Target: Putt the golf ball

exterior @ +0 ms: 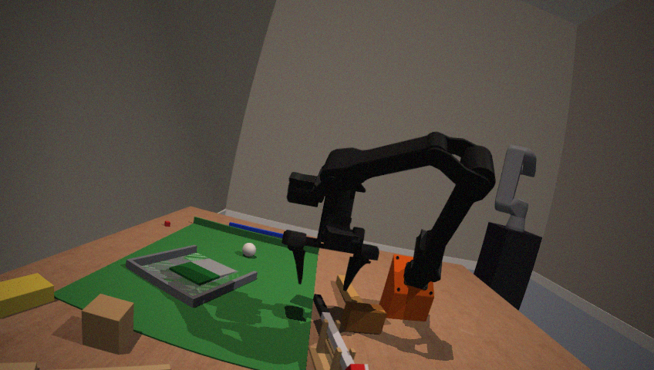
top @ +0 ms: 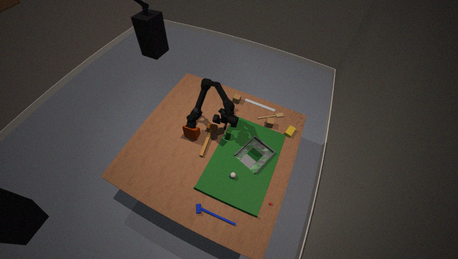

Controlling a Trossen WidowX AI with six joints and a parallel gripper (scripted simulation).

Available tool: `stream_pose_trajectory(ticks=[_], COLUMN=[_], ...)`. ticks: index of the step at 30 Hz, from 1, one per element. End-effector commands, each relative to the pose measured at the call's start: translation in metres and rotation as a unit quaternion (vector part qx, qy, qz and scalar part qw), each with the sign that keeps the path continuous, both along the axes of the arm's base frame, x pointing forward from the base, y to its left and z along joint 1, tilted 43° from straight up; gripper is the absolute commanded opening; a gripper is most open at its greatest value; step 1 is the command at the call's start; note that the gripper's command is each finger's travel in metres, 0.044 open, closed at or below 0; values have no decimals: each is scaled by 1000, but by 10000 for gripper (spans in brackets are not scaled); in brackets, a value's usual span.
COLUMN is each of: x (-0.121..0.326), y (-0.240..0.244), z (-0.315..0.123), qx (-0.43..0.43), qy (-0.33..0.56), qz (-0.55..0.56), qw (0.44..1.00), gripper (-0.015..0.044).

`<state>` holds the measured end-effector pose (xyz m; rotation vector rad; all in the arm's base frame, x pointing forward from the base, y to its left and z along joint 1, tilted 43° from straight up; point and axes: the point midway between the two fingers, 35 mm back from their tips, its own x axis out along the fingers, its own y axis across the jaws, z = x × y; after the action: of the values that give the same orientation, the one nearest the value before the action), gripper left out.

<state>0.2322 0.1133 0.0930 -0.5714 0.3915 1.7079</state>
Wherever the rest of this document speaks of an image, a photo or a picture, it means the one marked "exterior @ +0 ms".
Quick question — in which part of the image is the white ball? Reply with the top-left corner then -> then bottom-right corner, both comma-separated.
242,243 -> 256,257

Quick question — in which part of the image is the yellow rectangular block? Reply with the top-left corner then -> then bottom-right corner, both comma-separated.
0,273 -> 55,318

